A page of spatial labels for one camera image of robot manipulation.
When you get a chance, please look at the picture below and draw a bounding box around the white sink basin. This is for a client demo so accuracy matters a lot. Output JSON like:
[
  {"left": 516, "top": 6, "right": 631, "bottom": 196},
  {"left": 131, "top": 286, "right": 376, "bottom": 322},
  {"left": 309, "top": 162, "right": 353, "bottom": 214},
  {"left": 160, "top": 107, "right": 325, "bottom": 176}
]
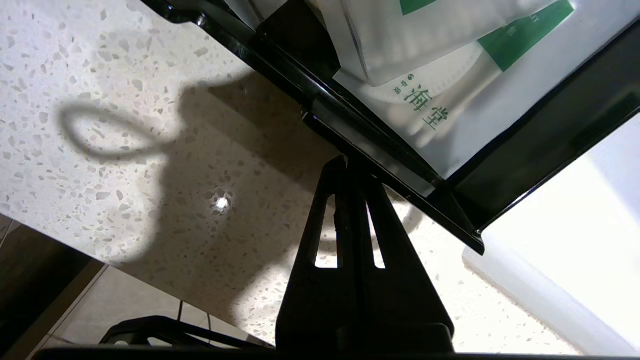
[{"left": 462, "top": 112, "right": 640, "bottom": 357}]

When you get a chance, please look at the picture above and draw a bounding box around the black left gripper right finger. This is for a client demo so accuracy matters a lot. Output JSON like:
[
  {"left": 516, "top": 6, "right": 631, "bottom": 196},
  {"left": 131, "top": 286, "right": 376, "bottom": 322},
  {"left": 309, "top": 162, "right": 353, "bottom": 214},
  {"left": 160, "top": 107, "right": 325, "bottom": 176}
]
[{"left": 349, "top": 159, "right": 455, "bottom": 351}]

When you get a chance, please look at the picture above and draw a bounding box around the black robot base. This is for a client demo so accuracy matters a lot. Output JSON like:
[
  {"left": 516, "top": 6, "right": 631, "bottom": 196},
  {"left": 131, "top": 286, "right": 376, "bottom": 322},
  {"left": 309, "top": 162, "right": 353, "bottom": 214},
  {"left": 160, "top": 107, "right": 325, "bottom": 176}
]
[{"left": 100, "top": 315, "right": 277, "bottom": 351}]

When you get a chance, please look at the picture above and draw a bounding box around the small square frosted packet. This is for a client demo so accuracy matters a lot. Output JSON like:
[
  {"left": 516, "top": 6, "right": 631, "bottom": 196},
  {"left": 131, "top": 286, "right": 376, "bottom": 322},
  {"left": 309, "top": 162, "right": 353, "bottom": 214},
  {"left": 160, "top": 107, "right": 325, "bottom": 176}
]
[{"left": 315, "top": 0, "right": 561, "bottom": 88}]

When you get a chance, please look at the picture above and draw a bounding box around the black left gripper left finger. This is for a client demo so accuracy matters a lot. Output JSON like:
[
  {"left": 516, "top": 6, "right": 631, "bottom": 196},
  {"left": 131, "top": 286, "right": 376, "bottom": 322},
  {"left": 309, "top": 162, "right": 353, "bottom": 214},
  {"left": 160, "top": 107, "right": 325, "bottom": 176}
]
[{"left": 276, "top": 156, "right": 359, "bottom": 351}]

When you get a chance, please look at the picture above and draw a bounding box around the flat white green-label sachet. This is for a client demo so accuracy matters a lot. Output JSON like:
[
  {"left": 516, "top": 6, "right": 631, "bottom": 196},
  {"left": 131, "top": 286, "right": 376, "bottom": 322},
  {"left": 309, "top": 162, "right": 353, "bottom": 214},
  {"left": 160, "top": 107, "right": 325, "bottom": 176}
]
[{"left": 334, "top": 0, "right": 640, "bottom": 181}]

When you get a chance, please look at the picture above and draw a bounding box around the black pull-out drawer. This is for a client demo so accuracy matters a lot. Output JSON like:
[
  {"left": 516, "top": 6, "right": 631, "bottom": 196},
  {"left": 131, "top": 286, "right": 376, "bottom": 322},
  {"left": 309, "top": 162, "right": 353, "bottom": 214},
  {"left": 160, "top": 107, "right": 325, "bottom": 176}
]
[{"left": 140, "top": 0, "right": 640, "bottom": 256}]

